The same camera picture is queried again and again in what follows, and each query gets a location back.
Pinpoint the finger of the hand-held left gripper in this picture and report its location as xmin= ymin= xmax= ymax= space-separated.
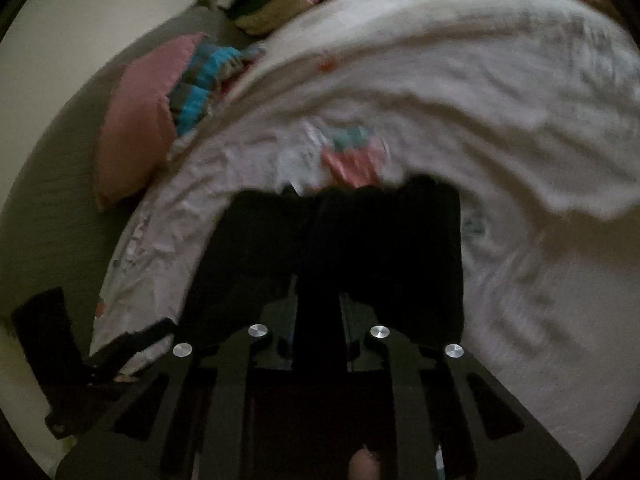
xmin=87 ymin=319 xmax=181 ymax=387

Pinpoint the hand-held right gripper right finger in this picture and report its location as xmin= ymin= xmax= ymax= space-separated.
xmin=339 ymin=292 xmax=583 ymax=480

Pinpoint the green padded headboard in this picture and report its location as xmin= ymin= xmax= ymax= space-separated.
xmin=0 ymin=0 xmax=251 ymax=346

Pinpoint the person's right hand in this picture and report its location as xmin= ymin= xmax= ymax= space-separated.
xmin=348 ymin=447 xmax=382 ymax=480

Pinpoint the black small garment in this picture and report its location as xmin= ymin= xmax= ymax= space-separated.
xmin=182 ymin=174 xmax=463 ymax=347

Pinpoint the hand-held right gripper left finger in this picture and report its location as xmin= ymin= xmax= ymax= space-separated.
xmin=55 ymin=324 xmax=301 ymax=480

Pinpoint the stack of folded clothes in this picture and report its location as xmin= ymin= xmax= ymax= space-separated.
xmin=231 ymin=0 xmax=322 ymax=37

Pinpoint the blue striped cloth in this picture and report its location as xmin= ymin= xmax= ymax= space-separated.
xmin=167 ymin=42 xmax=267 ymax=161

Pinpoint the pink pillow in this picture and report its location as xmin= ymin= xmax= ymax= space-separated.
xmin=95 ymin=32 xmax=211 ymax=211

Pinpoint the printed cream bed sheet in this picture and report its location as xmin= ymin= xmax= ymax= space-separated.
xmin=90 ymin=0 xmax=640 ymax=480

